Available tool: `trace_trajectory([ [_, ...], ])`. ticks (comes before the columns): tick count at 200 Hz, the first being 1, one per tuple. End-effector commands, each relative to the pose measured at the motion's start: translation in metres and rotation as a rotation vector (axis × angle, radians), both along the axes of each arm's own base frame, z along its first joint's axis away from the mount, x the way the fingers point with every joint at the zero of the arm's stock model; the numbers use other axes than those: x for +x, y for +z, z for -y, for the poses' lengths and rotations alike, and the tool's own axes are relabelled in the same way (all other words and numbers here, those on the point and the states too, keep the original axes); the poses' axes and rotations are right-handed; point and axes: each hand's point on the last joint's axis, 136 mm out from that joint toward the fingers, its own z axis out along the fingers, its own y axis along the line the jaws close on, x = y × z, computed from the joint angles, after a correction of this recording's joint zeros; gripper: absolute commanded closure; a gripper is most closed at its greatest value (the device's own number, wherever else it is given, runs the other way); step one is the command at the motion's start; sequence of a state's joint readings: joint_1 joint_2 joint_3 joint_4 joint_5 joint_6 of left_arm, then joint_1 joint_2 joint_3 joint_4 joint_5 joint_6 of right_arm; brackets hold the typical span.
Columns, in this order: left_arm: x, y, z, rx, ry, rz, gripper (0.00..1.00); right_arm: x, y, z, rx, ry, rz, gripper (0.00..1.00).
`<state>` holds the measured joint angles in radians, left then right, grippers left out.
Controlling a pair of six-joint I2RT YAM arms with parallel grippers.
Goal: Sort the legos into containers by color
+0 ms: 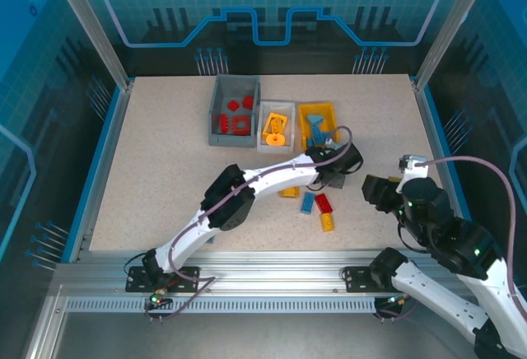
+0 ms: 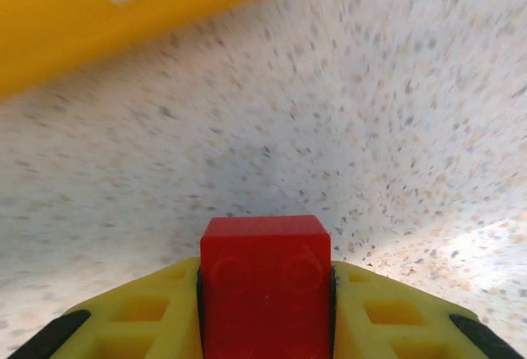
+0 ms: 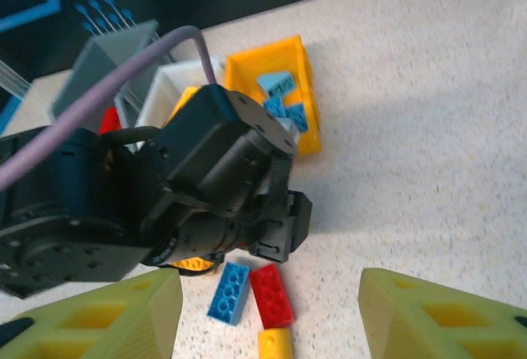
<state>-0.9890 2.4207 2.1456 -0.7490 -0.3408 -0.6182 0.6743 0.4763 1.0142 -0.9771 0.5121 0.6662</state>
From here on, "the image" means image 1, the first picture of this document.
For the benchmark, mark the yellow round lego wheel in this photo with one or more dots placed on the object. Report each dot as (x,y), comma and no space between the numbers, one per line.
(274,141)

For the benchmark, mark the yellow lego frame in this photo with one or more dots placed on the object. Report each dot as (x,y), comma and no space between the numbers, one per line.
(271,116)

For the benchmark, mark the red square lego frame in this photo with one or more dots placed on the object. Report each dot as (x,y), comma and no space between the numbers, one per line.
(235,128)

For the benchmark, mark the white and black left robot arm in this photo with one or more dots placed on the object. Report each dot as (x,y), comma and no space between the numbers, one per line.
(280,175)

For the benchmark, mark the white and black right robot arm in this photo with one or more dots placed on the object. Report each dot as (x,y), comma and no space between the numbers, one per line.
(436,301)

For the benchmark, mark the yellow plastic bin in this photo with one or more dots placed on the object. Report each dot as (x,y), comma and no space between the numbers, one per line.
(325,108)

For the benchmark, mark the white plastic bin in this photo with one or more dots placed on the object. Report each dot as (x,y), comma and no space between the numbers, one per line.
(280,104)

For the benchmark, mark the right connector with LEDs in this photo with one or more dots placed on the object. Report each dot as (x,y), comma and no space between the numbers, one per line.
(395,301)

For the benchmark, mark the connector with leds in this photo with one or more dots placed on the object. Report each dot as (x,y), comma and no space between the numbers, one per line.
(395,301)
(156,299)

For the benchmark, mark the grey plastic bin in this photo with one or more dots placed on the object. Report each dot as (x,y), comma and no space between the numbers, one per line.
(230,141)

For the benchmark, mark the aluminium front beam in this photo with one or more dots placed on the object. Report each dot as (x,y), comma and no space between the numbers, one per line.
(267,272)

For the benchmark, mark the metal base tray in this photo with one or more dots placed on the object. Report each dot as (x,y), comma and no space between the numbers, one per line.
(267,334)

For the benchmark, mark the left connector with LEDs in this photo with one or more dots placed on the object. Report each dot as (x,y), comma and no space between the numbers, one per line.
(156,299)

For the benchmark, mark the aluminium side rail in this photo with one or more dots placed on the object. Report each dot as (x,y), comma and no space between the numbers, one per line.
(442,169)
(105,169)

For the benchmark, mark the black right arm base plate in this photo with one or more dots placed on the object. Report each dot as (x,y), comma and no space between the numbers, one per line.
(356,278)

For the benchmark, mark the aluminium frame post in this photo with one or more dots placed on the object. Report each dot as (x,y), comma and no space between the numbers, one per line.
(95,25)
(444,25)

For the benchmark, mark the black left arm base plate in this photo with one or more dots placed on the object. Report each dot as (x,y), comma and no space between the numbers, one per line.
(136,281)

